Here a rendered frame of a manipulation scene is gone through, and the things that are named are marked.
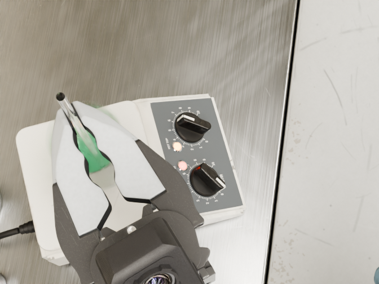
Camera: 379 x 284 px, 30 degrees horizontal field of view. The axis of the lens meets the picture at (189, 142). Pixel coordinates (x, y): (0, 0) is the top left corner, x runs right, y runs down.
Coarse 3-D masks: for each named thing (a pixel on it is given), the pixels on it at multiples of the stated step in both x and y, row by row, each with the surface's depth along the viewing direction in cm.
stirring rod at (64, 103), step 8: (56, 96) 45; (64, 96) 45; (64, 104) 46; (72, 112) 48; (72, 120) 49; (80, 128) 51; (88, 136) 53; (88, 144) 55; (96, 152) 58; (96, 160) 59
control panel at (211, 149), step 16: (160, 112) 69; (176, 112) 70; (192, 112) 71; (208, 112) 72; (160, 128) 69; (192, 144) 70; (208, 144) 71; (224, 144) 72; (176, 160) 68; (192, 160) 69; (208, 160) 70; (224, 160) 71; (224, 176) 70; (192, 192) 68; (224, 192) 69; (208, 208) 68; (224, 208) 69
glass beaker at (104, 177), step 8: (88, 104) 59; (96, 104) 59; (104, 112) 60; (112, 112) 58; (48, 128) 58; (48, 136) 58; (48, 144) 58; (48, 152) 58; (104, 168) 57; (112, 168) 59; (96, 176) 59; (104, 176) 60; (112, 176) 61; (104, 184) 62; (112, 184) 64
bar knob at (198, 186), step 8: (200, 168) 67; (208, 168) 67; (192, 176) 68; (200, 176) 68; (208, 176) 67; (216, 176) 68; (192, 184) 68; (200, 184) 68; (208, 184) 68; (216, 184) 67; (224, 184) 68; (200, 192) 68; (208, 192) 68; (216, 192) 69
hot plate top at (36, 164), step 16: (128, 112) 67; (32, 128) 67; (128, 128) 66; (16, 144) 66; (32, 144) 66; (32, 160) 66; (48, 160) 66; (32, 176) 65; (48, 176) 65; (32, 192) 65; (48, 192) 65; (112, 192) 65; (32, 208) 65; (48, 208) 65; (112, 208) 64; (128, 208) 64; (48, 224) 64; (112, 224) 64; (128, 224) 64; (48, 240) 64
